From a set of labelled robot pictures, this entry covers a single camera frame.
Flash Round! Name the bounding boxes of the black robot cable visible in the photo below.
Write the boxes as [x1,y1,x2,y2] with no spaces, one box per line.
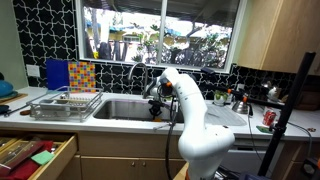
[164,95,180,180]

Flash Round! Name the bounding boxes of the silver spoon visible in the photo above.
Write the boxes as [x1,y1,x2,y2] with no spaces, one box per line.
[151,121,178,130]

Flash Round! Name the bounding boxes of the green cloth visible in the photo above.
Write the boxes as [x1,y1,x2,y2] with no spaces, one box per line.
[30,149,56,167]

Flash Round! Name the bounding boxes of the cat figurine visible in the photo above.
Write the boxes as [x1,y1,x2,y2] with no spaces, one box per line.
[262,80,282,103]

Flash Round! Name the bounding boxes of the blue cutting board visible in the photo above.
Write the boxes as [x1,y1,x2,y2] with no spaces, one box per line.
[45,58,71,91]

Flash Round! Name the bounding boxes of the red cloth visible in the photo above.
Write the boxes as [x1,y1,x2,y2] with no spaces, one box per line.
[0,139,55,180]

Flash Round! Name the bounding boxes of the wooden chopping board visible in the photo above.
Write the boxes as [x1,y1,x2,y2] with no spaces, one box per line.
[0,93,29,105]

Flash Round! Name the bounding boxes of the wooden base cabinet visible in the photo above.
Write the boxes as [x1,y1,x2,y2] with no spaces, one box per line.
[56,131,188,180]

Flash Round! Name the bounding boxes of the black camera stand pole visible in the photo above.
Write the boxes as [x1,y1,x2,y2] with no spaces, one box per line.
[201,51,318,178]

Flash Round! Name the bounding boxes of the wooden wall cabinet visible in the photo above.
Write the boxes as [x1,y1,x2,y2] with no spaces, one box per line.
[234,0,320,76]

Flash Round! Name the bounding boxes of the red soda can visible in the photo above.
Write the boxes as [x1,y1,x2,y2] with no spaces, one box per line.
[262,107,278,127]

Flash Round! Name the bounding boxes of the stainless steel sink basin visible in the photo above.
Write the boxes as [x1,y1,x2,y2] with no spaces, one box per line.
[92,98,188,124]

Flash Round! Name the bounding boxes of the open wooden drawer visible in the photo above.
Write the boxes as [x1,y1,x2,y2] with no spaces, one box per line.
[0,131,78,180]

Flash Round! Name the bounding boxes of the colourful mosaic cutting board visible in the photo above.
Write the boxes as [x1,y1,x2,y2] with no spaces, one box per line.
[67,61,97,94]

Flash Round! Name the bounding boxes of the white dishwasher front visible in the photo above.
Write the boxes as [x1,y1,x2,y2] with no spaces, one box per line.
[219,138,288,178]

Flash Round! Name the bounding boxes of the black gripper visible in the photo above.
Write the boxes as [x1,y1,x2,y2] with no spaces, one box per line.
[148,99,165,121]

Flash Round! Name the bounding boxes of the green counter sponge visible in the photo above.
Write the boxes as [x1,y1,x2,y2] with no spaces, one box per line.
[255,124,274,135]

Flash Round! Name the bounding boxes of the teal blue pot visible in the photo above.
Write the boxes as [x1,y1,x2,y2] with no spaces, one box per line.
[0,79,19,101]

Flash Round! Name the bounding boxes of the white wall outlet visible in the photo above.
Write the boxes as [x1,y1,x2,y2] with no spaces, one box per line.
[26,64,41,78]

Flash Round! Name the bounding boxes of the brushed steel gooseneck faucet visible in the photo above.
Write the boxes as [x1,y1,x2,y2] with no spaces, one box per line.
[128,62,150,100]

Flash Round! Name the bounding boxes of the small potted plant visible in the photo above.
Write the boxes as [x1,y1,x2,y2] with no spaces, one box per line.
[213,89,230,107]

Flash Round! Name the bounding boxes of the white framed window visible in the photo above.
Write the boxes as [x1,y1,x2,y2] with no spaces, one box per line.
[74,0,248,74]

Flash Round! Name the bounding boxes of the metal wire dish rack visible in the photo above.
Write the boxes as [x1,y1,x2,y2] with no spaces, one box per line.
[27,85,104,123]

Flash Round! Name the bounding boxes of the silver kettle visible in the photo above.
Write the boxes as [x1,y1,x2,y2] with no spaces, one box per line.
[232,99,250,115]

